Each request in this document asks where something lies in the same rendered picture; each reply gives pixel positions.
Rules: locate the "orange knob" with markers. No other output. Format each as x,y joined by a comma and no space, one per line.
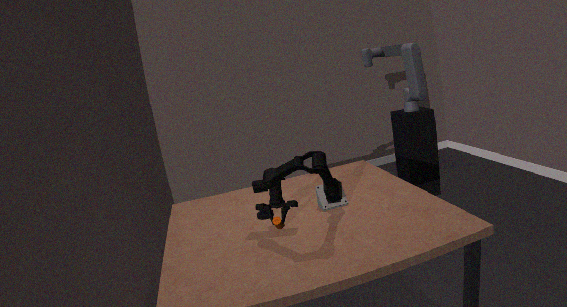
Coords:
278,222

